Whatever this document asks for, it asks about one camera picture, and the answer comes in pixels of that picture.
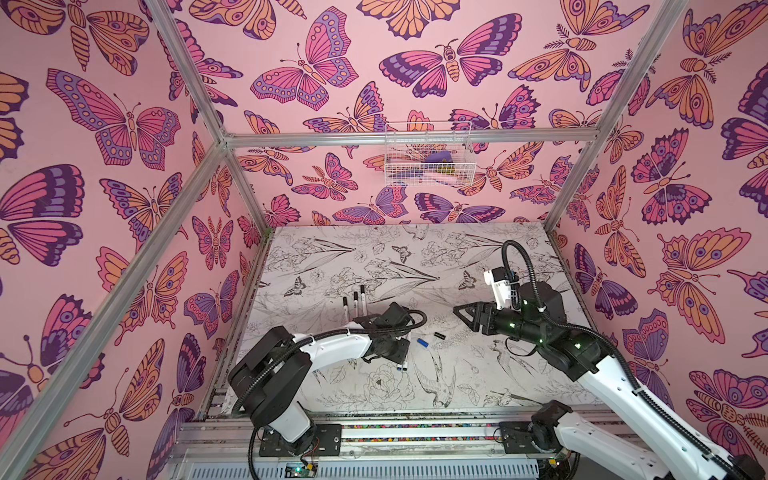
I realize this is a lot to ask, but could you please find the aluminium front rail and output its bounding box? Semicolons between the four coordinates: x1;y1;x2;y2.
161;407;606;479

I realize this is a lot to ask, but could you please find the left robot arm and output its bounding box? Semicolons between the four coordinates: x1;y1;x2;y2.
228;302;428;446

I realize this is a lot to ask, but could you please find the purple item in basket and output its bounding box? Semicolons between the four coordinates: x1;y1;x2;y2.
424;150;454;164

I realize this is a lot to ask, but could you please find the white vented cable duct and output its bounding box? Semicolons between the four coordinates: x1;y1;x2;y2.
179;458;541;480

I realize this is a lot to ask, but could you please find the aluminium frame back crossbar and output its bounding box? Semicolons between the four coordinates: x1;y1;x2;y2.
226;128;599;148

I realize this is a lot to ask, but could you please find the aluminium frame left post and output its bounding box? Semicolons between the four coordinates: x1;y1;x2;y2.
146;0;270;234

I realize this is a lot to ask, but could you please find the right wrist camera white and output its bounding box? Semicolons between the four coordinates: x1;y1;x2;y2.
483;267;521;311

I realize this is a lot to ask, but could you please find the aluminium frame diagonal bar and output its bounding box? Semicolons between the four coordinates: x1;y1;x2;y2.
1;142;224;479

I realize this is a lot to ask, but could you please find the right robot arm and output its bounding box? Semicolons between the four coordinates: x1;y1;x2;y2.
453;282;766;479

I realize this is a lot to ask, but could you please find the white wire basket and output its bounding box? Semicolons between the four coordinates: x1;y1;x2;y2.
381;122;477;189

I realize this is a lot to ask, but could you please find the small green circuit board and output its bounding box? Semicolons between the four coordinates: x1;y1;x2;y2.
284;462;318;479

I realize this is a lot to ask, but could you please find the aluminium frame right post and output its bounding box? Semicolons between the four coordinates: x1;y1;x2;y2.
544;0;688;233

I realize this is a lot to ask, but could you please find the aluminium frame post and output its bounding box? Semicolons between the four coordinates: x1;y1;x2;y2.
146;0;270;234
544;0;688;233

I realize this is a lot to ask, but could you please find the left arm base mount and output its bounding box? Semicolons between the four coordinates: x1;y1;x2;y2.
258;423;343;457

